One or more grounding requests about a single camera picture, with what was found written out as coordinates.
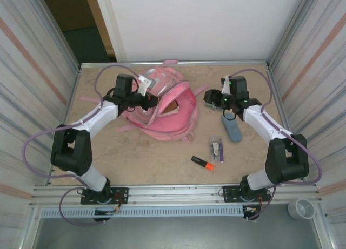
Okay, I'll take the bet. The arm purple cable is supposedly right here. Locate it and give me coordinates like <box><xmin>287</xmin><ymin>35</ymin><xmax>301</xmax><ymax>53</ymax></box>
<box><xmin>21</xmin><ymin>65</ymin><xmax>143</xmax><ymax>227</ymax></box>
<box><xmin>228</xmin><ymin>68</ymin><xmax>323</xmax><ymax>221</ymax></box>

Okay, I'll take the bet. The clear stationery pouch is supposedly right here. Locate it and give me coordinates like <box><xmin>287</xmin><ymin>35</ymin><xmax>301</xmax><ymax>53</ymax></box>
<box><xmin>208</xmin><ymin>136</ymin><xmax>224</xmax><ymax>163</ymax></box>

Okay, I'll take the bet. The blue-grey oval case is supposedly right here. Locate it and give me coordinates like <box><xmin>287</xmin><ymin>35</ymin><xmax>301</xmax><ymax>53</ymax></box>
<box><xmin>221</xmin><ymin>113</ymin><xmax>242</xmax><ymax>143</ymax></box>

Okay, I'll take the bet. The black orange highlighter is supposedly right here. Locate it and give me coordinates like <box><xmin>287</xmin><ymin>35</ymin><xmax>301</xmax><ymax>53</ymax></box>
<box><xmin>191</xmin><ymin>156</ymin><xmax>215</xmax><ymax>171</ymax></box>

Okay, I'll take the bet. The grey tape roll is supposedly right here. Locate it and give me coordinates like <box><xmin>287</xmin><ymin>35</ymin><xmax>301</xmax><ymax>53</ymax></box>
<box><xmin>288</xmin><ymin>198</ymin><xmax>316</xmax><ymax>220</ymax></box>

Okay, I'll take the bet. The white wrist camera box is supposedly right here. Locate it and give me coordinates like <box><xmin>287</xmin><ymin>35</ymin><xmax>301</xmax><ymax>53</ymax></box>
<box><xmin>221</xmin><ymin>76</ymin><xmax>231</xmax><ymax>95</ymax></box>
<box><xmin>136</xmin><ymin>73</ymin><xmax>154</xmax><ymax>96</ymax></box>

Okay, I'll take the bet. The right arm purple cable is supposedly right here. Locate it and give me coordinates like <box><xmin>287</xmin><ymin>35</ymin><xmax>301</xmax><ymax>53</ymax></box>
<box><xmin>228</xmin><ymin>68</ymin><xmax>323</xmax><ymax>221</ymax></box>

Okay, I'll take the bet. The aluminium table edge frame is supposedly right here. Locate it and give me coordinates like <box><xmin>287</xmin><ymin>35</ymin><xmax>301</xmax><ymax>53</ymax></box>
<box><xmin>47</xmin><ymin>60</ymin><xmax>308</xmax><ymax>185</ymax></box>

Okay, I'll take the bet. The grey slotted cable duct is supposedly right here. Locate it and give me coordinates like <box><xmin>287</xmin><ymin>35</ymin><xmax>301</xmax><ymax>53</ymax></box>
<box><xmin>40</xmin><ymin>207</ymin><xmax>245</xmax><ymax>218</ymax></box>

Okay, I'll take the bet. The green wallet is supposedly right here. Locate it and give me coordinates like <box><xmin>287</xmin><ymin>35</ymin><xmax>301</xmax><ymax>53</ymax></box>
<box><xmin>204</xmin><ymin>101</ymin><xmax>225</xmax><ymax>111</ymax></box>

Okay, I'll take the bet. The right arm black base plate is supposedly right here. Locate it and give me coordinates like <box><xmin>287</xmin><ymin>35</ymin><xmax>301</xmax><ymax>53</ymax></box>
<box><xmin>223</xmin><ymin>184</ymin><xmax>271</xmax><ymax>204</ymax></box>

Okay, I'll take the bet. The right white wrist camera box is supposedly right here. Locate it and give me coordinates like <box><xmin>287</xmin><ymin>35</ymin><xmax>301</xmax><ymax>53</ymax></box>
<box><xmin>221</xmin><ymin>76</ymin><xmax>231</xmax><ymax>95</ymax></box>

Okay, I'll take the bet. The pink backpack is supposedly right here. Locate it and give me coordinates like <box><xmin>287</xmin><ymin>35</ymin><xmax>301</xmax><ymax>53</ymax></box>
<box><xmin>79</xmin><ymin>59</ymin><xmax>209</xmax><ymax>142</ymax></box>

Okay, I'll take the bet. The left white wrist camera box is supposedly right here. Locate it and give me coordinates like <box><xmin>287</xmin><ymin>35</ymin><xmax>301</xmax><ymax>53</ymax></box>
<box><xmin>136</xmin><ymin>73</ymin><xmax>154</xmax><ymax>96</ymax></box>

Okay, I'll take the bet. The aluminium mounting rail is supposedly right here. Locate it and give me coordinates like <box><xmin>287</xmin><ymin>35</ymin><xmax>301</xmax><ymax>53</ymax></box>
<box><xmin>29</xmin><ymin>181</ymin><xmax>324</xmax><ymax>208</ymax></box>

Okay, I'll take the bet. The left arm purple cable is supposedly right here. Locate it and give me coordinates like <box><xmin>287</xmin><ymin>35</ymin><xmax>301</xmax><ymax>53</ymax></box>
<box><xmin>21</xmin><ymin>65</ymin><xmax>143</xmax><ymax>227</ymax></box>

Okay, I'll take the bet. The brown door frame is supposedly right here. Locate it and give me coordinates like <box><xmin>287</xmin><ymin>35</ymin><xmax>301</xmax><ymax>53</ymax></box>
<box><xmin>83</xmin><ymin>0</ymin><xmax>117</xmax><ymax>62</ymax></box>

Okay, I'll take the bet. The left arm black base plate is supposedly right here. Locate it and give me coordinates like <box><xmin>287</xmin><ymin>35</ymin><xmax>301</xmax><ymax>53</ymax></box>
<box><xmin>81</xmin><ymin>187</ymin><xmax>129</xmax><ymax>205</ymax></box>

